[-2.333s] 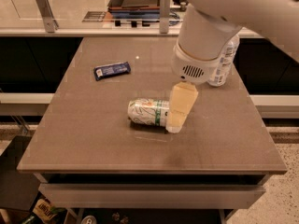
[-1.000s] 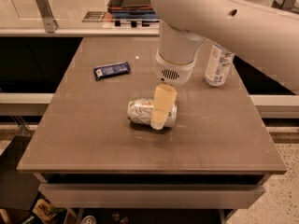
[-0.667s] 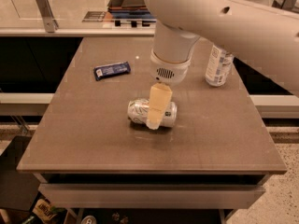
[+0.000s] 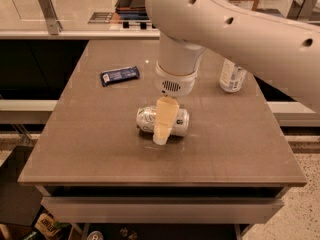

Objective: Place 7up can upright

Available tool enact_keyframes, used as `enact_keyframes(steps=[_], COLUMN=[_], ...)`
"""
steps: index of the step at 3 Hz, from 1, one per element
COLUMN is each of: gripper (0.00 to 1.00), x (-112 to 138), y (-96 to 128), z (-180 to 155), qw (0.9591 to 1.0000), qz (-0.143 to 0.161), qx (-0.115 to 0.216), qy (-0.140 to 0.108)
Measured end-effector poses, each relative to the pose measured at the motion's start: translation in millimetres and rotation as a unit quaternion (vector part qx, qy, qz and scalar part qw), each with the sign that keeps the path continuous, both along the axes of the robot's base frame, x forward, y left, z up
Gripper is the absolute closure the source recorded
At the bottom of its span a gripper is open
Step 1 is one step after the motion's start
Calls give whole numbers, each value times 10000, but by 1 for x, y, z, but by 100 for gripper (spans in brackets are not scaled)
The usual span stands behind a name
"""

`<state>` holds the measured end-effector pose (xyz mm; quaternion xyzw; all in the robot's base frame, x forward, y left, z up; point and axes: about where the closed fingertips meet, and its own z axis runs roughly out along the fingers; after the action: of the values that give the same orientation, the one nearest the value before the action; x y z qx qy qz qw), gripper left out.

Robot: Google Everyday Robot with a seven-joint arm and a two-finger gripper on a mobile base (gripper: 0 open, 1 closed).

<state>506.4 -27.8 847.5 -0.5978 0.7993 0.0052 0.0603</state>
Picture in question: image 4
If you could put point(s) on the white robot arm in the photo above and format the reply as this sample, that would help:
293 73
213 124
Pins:
281 52

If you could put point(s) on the blue snack bar wrapper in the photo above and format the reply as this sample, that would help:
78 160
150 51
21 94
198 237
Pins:
118 75

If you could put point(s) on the clear plastic water bottle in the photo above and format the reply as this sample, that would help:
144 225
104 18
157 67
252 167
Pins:
232 77

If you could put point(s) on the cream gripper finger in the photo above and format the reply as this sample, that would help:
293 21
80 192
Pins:
166 112

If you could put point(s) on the right metal glass bracket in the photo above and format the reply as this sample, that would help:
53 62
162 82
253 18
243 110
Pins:
304 12

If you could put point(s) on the grey table drawer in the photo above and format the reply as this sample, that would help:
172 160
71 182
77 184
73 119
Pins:
164 210

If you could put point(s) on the can under table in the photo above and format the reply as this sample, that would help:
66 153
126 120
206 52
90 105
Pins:
95 235

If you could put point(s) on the metal glass bracket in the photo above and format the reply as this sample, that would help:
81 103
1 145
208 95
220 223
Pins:
304 12
53 24

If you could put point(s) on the white green 7up can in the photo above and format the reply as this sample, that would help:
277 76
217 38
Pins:
146 116

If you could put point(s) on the snack bag under table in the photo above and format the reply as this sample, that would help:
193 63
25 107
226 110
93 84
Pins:
51 229

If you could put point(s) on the left metal glass bracket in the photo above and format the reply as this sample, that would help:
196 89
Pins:
53 24

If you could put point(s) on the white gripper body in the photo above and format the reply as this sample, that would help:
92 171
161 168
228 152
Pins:
174 83

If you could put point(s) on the open dark box with papers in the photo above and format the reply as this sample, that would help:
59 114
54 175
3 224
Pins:
131 9

